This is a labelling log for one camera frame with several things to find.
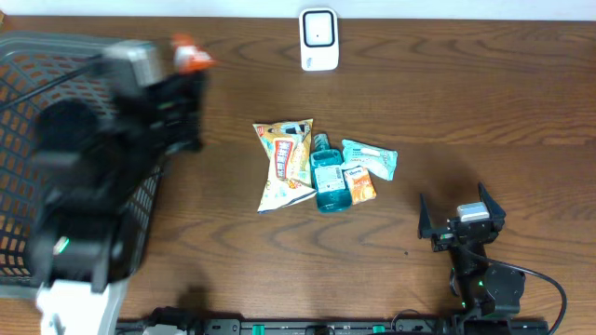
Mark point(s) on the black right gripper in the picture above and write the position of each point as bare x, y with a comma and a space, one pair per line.
443, 239

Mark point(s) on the teal mouthwash bottle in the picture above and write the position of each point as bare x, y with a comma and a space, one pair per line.
328, 176

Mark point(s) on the teal wet wipes pack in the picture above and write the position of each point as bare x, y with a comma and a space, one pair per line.
379, 161

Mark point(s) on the white barcode scanner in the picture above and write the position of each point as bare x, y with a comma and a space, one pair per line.
319, 39

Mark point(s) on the dark grey plastic basket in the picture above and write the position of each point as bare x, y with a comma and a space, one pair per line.
28, 61

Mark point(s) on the orange Kleenex tissue pack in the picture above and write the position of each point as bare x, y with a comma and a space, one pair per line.
359, 185

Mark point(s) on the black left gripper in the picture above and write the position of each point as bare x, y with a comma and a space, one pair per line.
162, 120

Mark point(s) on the yellow snack bag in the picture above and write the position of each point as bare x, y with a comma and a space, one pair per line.
287, 146

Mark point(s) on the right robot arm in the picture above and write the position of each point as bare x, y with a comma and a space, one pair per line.
487, 289

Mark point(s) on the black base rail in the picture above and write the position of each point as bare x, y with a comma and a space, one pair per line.
402, 326

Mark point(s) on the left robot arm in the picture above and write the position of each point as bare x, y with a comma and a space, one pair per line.
87, 241

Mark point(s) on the red snack bar wrapper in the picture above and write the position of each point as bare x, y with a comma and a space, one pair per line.
188, 56

